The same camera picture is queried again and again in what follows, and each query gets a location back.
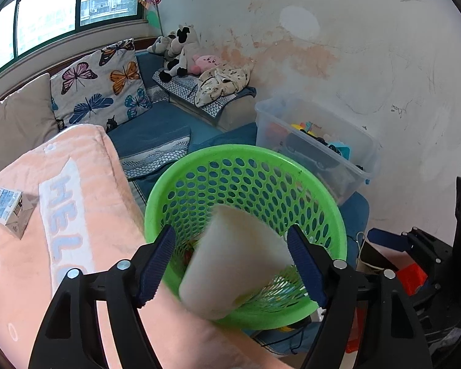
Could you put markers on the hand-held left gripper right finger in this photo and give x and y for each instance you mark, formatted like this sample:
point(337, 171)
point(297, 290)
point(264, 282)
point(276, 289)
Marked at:
point(307, 265)

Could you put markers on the grey plush toy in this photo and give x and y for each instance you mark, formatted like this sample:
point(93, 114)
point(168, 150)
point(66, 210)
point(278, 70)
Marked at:
point(157, 45)

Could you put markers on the blue sofa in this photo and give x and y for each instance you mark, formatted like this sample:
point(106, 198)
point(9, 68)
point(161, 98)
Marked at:
point(157, 130)

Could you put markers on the grey patterned throw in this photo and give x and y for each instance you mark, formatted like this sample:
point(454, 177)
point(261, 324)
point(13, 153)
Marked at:
point(184, 88)

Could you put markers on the beige cushion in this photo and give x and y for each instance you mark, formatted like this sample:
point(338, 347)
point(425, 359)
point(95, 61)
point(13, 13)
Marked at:
point(19, 123)

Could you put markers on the green plastic basket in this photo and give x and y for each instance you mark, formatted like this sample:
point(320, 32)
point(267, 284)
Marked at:
point(253, 161)

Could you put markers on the cream patterned cloth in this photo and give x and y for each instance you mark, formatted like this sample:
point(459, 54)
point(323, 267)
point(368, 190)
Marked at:
point(219, 82)

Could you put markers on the pile of plastic toys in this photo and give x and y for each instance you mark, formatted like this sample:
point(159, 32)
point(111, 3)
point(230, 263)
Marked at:
point(315, 142)

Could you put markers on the colourful pinwheel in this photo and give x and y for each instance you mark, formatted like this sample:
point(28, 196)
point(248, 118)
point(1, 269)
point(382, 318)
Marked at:
point(150, 0)

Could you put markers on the pink plush toy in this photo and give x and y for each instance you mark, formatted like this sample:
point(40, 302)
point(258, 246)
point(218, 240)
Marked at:
point(205, 61)

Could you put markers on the butterfly print cushion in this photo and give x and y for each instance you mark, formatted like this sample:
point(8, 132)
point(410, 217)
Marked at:
point(96, 84)

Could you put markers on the blue patterned cushion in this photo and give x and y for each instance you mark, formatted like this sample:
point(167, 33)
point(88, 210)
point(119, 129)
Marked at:
point(153, 157)

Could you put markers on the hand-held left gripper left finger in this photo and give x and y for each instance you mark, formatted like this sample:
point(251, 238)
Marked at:
point(157, 269)

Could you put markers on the window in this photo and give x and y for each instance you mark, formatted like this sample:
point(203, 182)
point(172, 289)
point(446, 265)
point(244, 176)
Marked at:
point(42, 15)

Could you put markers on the white foam cup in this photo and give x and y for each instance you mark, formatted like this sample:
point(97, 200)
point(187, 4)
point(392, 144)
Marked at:
point(234, 261)

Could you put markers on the cow plush toy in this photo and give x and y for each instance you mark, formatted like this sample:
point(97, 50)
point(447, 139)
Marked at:
point(178, 50)

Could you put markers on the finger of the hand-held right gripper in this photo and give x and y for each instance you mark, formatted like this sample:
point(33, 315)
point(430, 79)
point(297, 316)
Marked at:
point(384, 236)
point(428, 294)

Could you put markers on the clear storage box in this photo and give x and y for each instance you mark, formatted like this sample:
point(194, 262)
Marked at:
point(330, 169)

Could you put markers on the pink printed blanket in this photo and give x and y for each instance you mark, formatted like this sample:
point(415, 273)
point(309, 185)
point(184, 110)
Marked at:
point(100, 200)

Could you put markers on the red plastic item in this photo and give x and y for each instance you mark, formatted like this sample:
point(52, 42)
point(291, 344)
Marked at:
point(411, 276)

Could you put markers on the white blue milk carton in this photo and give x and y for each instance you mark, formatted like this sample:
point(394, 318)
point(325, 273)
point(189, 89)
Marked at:
point(7, 207)

